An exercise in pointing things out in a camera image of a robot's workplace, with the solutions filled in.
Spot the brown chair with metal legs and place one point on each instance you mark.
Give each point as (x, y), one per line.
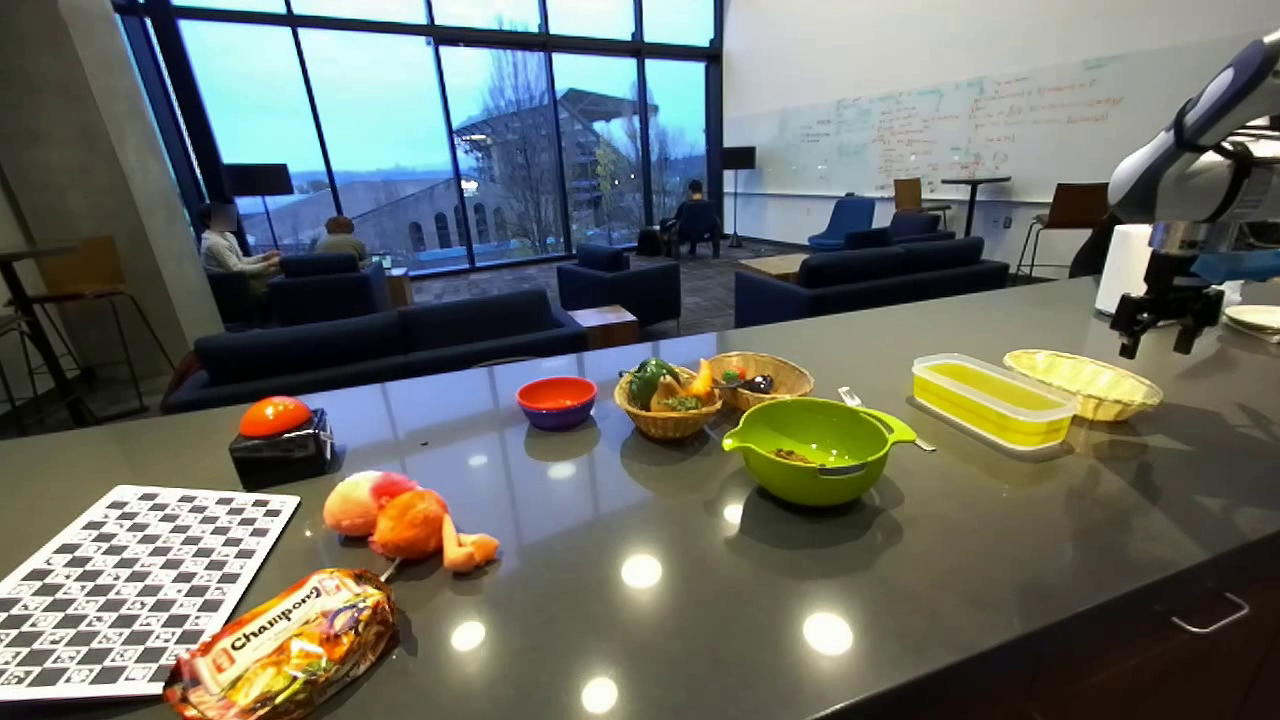
(1074, 206)

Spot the small wooden chair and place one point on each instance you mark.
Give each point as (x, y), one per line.
(908, 199)

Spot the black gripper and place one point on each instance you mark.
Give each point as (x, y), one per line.
(1173, 284)

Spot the orange plush toy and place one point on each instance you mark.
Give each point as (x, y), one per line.
(411, 526)

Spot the white spoon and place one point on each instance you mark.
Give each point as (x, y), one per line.
(849, 393)

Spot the dark sofa with people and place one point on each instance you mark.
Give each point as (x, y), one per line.
(323, 284)

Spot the wooden low table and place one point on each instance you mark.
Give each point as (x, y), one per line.
(772, 264)

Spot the long dark sofa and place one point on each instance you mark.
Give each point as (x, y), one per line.
(344, 346)

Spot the black hanging sign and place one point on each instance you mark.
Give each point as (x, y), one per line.
(259, 178)

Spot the blue armchair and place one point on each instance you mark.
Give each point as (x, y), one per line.
(840, 223)

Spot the black wall speaker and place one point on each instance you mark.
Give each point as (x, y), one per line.
(737, 159)

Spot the small red bowl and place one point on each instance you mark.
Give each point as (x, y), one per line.
(557, 397)

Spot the dark navy sofa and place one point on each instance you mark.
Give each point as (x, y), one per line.
(883, 272)

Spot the dark blue couch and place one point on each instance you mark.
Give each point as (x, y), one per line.
(907, 230)

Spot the orange toy fruit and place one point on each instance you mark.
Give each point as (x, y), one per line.
(273, 417)

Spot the yellow plastic rectangular container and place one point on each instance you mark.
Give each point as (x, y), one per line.
(993, 402)

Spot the black high table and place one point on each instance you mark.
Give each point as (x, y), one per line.
(23, 306)

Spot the wall whiteboard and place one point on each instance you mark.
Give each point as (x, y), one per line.
(963, 126)

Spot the person in white shirt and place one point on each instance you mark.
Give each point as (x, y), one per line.
(220, 246)

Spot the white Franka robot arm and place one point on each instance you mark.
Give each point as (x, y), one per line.
(1203, 134)

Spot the small coffee table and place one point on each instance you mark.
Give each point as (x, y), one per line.
(604, 323)

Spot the black box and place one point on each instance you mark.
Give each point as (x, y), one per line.
(281, 458)

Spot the wooden bar stool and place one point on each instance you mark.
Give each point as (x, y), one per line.
(83, 264)

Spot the checkerboard calibration board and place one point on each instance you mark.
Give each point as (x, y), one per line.
(124, 588)

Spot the person by window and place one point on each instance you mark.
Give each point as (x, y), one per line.
(692, 217)

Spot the round high table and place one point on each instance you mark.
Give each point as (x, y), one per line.
(972, 183)

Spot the pale woven basket bowl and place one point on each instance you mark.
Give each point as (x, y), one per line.
(1082, 380)

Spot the green toy vegetable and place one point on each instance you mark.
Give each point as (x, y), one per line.
(644, 379)

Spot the orange snack bag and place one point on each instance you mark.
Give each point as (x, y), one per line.
(286, 651)

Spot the brown wicker basket with vegetables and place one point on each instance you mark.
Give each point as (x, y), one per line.
(665, 422)

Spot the white plate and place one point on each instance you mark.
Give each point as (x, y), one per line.
(1256, 317)

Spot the dark armchair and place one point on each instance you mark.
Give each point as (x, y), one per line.
(625, 284)

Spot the yellow toy vegetable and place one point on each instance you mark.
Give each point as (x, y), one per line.
(700, 380)

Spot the peach plush fruit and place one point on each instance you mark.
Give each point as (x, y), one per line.
(352, 507)

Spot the large glass window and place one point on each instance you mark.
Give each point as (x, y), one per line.
(402, 123)

